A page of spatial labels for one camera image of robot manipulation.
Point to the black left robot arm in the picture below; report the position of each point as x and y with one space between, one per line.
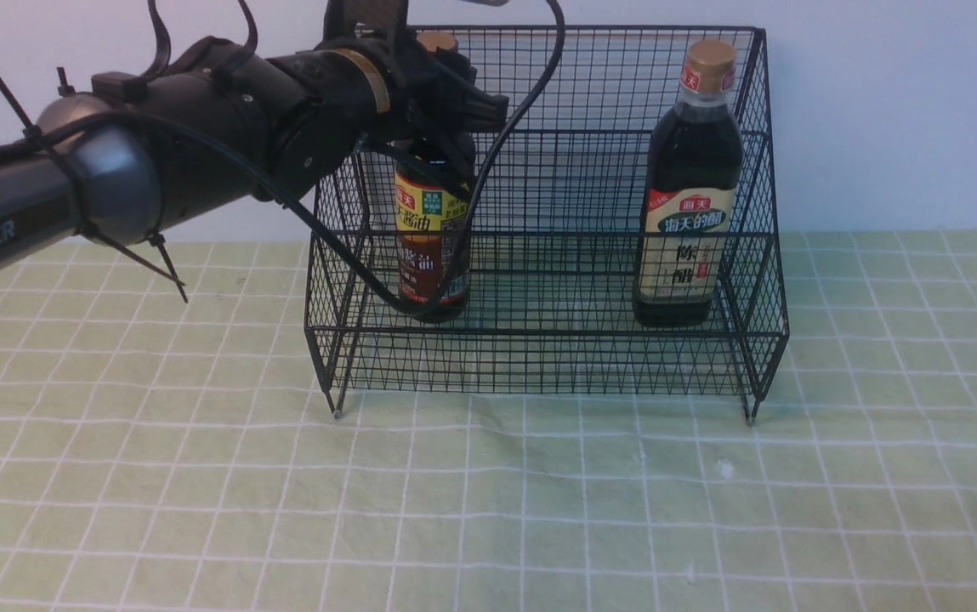
137 155

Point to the dark vinegar bottle beige label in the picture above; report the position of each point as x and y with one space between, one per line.
694 162

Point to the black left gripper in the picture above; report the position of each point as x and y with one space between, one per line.
390 82

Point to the soy sauce bottle brown label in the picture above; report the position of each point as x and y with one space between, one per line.
428 217

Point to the green checkered tablecloth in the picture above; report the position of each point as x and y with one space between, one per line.
165 456

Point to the black wire mesh shelf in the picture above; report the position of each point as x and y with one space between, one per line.
554 243

